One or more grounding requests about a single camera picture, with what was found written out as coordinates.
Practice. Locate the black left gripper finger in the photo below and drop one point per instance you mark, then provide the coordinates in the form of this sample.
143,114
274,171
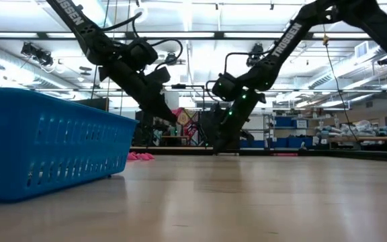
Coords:
163,107

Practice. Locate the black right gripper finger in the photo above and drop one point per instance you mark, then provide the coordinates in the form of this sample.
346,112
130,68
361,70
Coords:
225,142

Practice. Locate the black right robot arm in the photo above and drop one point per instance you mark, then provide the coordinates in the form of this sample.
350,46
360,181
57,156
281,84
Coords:
287,40

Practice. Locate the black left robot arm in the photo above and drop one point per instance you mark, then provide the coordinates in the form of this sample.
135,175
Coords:
89,37

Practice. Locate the black cabinet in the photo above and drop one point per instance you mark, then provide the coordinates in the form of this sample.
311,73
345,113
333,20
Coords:
210,129
143,131

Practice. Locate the colourful patterned panel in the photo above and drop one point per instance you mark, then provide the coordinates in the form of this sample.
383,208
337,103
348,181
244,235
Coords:
185,119

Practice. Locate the blue storage bin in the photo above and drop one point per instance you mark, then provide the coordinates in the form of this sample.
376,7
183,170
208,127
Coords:
291,142
255,144
282,121

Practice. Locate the pink crayon piece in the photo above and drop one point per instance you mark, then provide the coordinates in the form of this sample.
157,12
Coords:
142,156
150,156
132,157

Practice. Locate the black overhead beam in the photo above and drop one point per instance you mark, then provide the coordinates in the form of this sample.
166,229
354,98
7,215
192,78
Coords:
218,35

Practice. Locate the blue plastic basket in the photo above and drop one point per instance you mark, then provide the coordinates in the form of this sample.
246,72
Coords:
45,144

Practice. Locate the cluttered wooden workbench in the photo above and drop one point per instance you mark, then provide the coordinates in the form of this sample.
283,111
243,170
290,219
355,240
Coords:
354,138

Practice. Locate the white air vent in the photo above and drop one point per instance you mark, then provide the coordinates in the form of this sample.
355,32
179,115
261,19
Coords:
361,50

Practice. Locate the black ceiling speaker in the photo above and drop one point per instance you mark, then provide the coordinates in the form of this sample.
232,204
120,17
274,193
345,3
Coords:
385,61

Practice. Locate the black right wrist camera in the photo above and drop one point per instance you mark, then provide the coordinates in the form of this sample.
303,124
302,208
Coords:
226,87

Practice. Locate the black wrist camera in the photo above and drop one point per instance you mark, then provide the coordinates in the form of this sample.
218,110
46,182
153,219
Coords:
226,87
141,52

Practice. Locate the black metal rig frame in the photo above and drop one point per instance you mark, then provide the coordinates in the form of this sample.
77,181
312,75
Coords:
178,86

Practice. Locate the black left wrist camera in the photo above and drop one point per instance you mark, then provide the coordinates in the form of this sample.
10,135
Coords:
141,52

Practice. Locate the black ceiling-mounted camera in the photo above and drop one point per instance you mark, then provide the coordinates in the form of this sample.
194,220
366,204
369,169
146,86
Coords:
37,53
256,50
171,60

